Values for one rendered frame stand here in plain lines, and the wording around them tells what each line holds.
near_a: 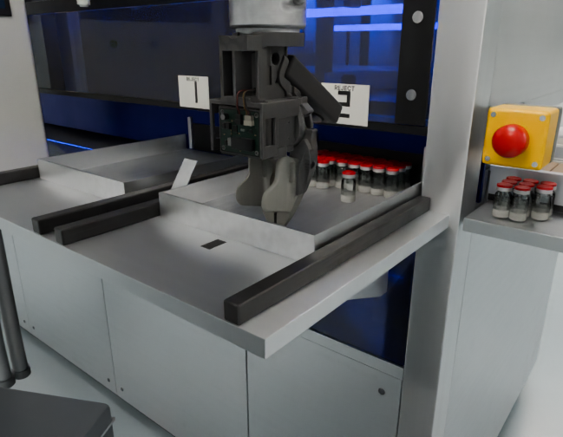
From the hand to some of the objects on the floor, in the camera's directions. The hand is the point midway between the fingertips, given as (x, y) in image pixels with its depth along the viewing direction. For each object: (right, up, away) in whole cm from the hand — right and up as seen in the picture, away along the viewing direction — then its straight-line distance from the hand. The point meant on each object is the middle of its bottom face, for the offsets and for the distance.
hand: (281, 218), depth 57 cm
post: (+25, -81, +45) cm, 96 cm away
